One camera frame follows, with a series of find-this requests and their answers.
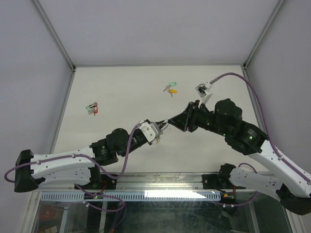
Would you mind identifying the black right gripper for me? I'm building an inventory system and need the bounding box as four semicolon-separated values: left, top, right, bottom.
168;100;230;138

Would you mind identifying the silver keyring with keys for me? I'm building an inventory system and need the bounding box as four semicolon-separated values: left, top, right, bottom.
155;119;168;144

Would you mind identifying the key with yellow tag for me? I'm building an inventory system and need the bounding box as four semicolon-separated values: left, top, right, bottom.
168;89;178;97

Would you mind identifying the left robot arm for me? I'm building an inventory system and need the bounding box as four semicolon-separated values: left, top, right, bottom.
14;120;167;193

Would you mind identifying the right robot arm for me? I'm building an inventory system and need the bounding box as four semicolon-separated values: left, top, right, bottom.
168;99;311;216

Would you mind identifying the key with green tag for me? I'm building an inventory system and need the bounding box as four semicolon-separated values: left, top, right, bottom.
163;82;177;92
86;102;98;115

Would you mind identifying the key with red tag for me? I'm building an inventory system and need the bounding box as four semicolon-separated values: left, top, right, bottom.
92;106;98;116

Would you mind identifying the key with green tag left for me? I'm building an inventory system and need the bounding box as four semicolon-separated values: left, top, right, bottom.
86;102;98;115

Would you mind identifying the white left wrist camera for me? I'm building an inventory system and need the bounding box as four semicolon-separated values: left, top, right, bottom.
138;120;158;145

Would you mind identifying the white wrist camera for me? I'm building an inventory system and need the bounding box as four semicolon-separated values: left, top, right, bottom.
195;82;213;107
138;120;158;145

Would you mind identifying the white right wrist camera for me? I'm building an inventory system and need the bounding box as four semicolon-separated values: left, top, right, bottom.
195;82;213;107

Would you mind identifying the metal mounting rail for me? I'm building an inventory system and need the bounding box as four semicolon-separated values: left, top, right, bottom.
82;172;234;191

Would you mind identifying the white slotted cable duct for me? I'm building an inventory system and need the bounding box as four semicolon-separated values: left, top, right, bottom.
41;190;221;202

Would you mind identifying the right aluminium frame post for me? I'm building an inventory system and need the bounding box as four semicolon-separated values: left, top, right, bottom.
242;0;287;70

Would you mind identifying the aluminium frame post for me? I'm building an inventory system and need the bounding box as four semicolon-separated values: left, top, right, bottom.
242;0;287;70
31;0;76;71

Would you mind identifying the left aluminium frame post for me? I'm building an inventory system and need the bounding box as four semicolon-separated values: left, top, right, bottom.
31;0;76;71

